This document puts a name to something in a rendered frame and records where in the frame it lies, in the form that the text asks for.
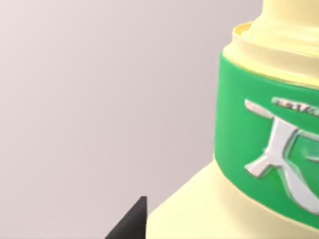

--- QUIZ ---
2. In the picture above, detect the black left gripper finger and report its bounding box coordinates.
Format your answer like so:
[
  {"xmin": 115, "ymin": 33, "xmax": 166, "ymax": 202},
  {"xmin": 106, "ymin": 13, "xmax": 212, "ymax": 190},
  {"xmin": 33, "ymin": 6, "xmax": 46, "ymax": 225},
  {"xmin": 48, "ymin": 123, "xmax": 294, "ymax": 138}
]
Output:
[{"xmin": 104, "ymin": 196, "xmax": 148, "ymax": 239}]

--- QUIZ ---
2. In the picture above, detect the cream bottle with green label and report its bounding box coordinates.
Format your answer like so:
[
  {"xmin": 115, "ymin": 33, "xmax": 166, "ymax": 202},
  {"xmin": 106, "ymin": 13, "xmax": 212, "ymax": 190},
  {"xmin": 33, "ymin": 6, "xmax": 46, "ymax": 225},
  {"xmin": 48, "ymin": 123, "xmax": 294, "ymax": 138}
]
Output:
[{"xmin": 145, "ymin": 0, "xmax": 319, "ymax": 239}]

